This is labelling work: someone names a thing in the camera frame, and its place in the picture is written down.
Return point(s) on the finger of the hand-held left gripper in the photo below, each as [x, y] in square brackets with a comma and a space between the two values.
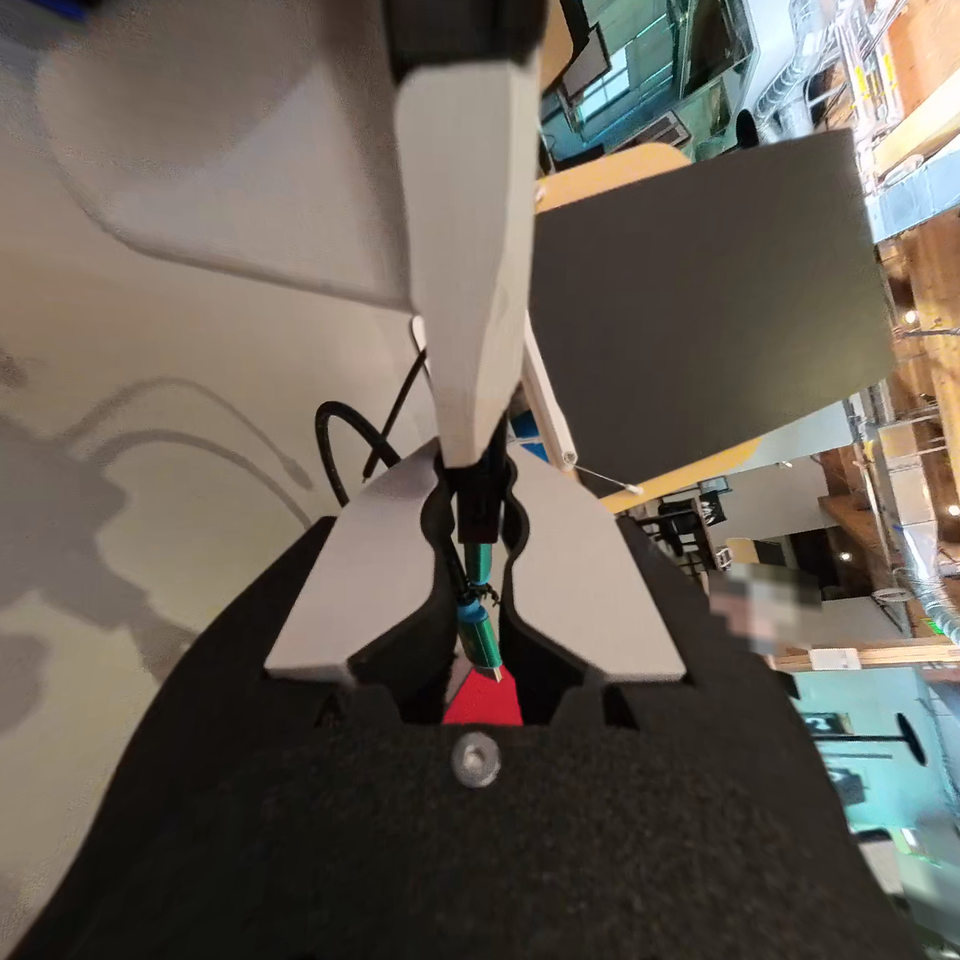
[472, 225]

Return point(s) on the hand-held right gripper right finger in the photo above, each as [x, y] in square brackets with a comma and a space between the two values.
[592, 592]

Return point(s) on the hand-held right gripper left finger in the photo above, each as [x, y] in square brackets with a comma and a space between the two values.
[352, 592]

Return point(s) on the black grey adapter hub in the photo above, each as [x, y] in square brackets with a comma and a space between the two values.
[480, 510]

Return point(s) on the red plastic bin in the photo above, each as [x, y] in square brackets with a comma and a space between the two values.
[480, 705]

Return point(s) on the chair with tan back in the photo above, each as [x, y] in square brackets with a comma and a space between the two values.
[742, 551]

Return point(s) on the wood-framed dark board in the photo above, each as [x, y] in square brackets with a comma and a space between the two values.
[712, 300]

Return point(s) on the black floor lamp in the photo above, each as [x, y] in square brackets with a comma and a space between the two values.
[911, 739]

